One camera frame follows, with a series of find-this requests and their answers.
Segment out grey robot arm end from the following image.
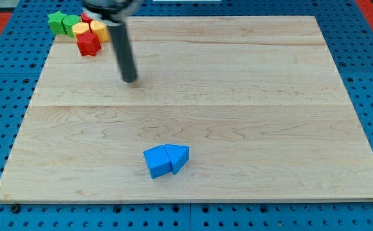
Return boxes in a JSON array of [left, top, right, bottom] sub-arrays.
[[81, 0, 144, 26]]

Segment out blue triangular block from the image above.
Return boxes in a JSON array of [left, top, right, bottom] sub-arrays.
[[164, 144, 189, 175]]

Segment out blue cube block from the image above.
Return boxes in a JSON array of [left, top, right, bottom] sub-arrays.
[[143, 145, 171, 179]]

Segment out wooden board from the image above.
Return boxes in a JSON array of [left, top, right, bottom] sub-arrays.
[[0, 16, 373, 204]]

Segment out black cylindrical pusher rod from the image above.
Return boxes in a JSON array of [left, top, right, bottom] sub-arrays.
[[108, 22, 137, 83]]

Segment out yellow cylinder block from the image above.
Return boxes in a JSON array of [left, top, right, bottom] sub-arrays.
[[89, 20, 110, 42]]

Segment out red star block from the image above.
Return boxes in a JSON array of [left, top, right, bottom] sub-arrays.
[[76, 31, 101, 56]]

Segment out yellow pentagon block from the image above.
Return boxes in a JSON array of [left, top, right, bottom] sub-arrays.
[[72, 22, 91, 41]]

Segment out red block behind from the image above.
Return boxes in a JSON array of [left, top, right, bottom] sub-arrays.
[[80, 12, 93, 24]]

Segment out green cylinder block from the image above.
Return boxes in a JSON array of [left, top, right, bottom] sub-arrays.
[[62, 15, 80, 38]]

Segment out green star block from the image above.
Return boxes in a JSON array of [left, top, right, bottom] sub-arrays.
[[48, 11, 67, 35]]

